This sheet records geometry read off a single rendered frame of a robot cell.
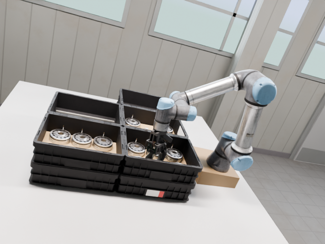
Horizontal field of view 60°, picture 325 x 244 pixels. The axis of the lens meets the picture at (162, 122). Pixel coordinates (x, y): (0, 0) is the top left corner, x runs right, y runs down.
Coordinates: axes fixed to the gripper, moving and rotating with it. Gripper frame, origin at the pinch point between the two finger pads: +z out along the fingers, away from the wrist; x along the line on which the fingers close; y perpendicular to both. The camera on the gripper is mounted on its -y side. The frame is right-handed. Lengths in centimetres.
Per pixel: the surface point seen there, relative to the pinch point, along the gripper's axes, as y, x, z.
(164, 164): 6.1, 8.8, -6.0
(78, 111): -4, -65, -5
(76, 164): 34.2, -20.4, -1.3
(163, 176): 4.4, 9.0, 1.5
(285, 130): -304, 20, 46
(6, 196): 59, -33, 12
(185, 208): -3.5, 21.7, 17.7
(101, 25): -106, -158, -47
